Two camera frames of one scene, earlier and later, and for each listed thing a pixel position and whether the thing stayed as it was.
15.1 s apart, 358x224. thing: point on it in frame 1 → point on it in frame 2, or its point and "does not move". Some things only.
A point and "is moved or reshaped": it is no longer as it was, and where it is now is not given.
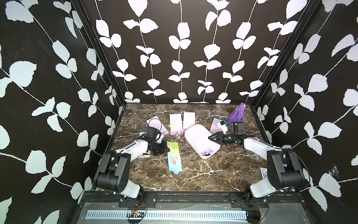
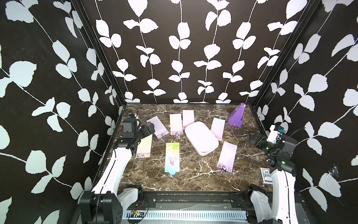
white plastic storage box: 198,136 does not move
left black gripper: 164,148 → 147,132
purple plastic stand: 238,115 does not move
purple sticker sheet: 155,122 does not move
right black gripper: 220,136 → 263,139
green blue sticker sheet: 174,159 is moved or reshaped
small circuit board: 134,213 does not move
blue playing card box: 264,171 does not move
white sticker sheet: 176,126 does not move
